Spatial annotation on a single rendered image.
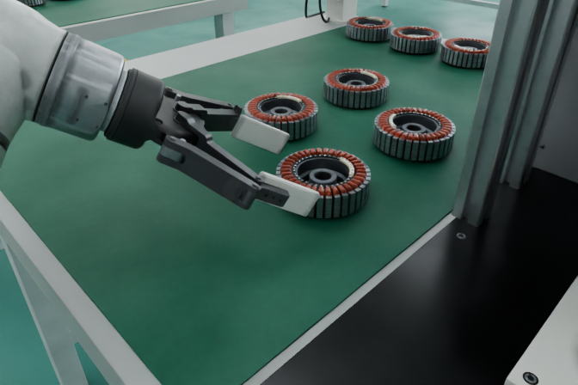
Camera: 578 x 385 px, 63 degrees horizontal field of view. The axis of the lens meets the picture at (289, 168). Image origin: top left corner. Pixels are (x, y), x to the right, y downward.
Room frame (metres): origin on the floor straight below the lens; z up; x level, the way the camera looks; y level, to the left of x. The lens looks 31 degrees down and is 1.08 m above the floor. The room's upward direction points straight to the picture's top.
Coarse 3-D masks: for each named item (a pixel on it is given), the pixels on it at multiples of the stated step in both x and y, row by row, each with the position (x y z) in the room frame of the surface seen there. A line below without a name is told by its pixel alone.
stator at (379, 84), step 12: (336, 72) 0.81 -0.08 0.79; (348, 72) 0.81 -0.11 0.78; (360, 72) 0.81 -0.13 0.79; (372, 72) 0.81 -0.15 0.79; (324, 84) 0.77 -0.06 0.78; (336, 84) 0.75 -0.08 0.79; (348, 84) 0.77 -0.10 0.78; (360, 84) 0.78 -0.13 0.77; (372, 84) 0.75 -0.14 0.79; (384, 84) 0.76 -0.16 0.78; (324, 96) 0.77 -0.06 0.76; (336, 96) 0.74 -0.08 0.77; (348, 96) 0.73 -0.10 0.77; (360, 96) 0.73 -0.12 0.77; (372, 96) 0.73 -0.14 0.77; (384, 96) 0.75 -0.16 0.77
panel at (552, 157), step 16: (576, 32) 0.51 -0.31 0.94; (576, 48) 0.51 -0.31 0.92; (576, 64) 0.50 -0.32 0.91; (560, 80) 0.51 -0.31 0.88; (576, 80) 0.50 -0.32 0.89; (560, 96) 0.51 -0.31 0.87; (576, 96) 0.50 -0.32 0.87; (560, 112) 0.50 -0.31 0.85; (576, 112) 0.49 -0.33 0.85; (544, 128) 0.51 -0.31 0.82; (560, 128) 0.50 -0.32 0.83; (576, 128) 0.49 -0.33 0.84; (544, 144) 0.51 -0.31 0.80; (560, 144) 0.50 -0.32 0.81; (576, 144) 0.48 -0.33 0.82; (544, 160) 0.50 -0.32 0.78; (560, 160) 0.49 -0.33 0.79; (576, 160) 0.48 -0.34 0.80; (576, 176) 0.48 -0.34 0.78
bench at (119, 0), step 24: (48, 0) 1.56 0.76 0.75; (72, 0) 1.56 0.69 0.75; (96, 0) 1.56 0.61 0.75; (120, 0) 1.56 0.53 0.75; (144, 0) 1.56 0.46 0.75; (168, 0) 1.56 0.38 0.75; (192, 0) 1.56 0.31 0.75; (216, 0) 1.59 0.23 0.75; (240, 0) 1.66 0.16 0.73; (72, 24) 1.28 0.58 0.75; (96, 24) 1.30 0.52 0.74; (120, 24) 1.35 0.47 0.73; (144, 24) 1.40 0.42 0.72; (168, 24) 1.46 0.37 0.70; (216, 24) 1.67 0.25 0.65; (0, 240) 1.05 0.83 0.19
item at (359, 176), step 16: (288, 160) 0.50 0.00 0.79; (304, 160) 0.51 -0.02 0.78; (320, 160) 0.51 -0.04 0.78; (336, 160) 0.51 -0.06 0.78; (352, 160) 0.50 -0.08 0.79; (288, 176) 0.46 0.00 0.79; (304, 176) 0.50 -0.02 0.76; (320, 176) 0.49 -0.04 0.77; (336, 176) 0.48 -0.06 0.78; (352, 176) 0.46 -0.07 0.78; (368, 176) 0.47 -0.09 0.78; (320, 192) 0.43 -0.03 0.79; (336, 192) 0.43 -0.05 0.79; (352, 192) 0.43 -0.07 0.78; (368, 192) 0.46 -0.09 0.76; (320, 208) 0.42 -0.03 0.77; (336, 208) 0.42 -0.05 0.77; (352, 208) 0.43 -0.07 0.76
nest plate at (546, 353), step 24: (576, 288) 0.29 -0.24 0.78; (552, 312) 0.26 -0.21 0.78; (576, 312) 0.26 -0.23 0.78; (552, 336) 0.24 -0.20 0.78; (576, 336) 0.24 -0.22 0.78; (528, 360) 0.22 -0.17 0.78; (552, 360) 0.22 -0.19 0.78; (576, 360) 0.22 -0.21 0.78; (504, 384) 0.21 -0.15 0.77; (528, 384) 0.20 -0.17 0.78; (552, 384) 0.20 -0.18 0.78; (576, 384) 0.20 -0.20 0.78
